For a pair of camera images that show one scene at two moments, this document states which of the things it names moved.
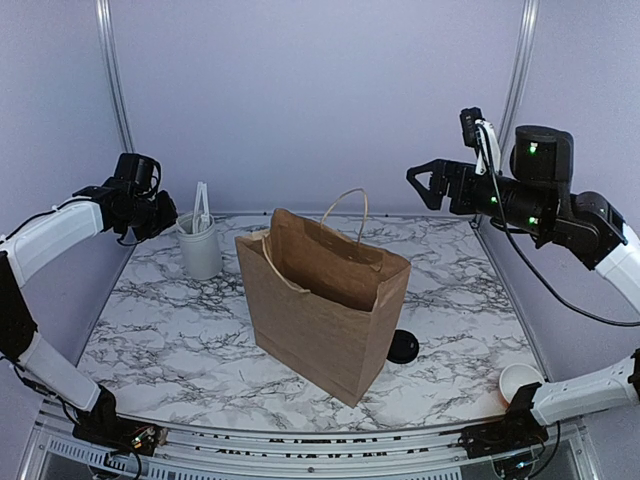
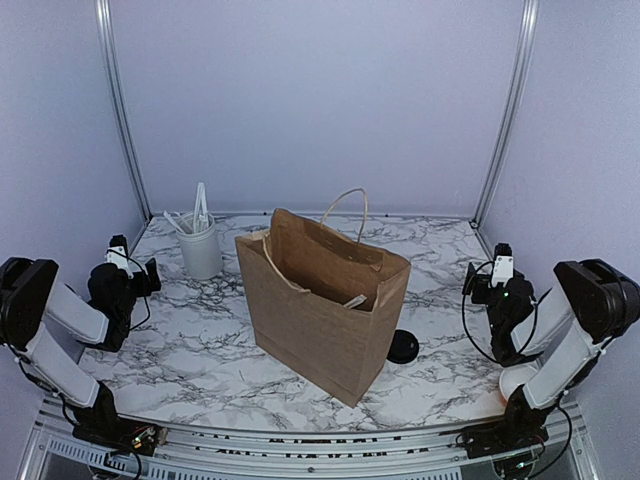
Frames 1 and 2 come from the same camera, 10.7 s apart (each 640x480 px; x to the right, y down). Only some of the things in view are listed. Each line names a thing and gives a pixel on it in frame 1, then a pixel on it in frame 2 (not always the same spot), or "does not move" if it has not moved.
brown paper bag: (323, 297) does not move
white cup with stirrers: (199, 242) does not move
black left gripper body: (149, 219) to (126, 303)
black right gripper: (460, 175) to (480, 280)
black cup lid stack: (404, 347) does not move
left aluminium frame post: (110, 54) does not move
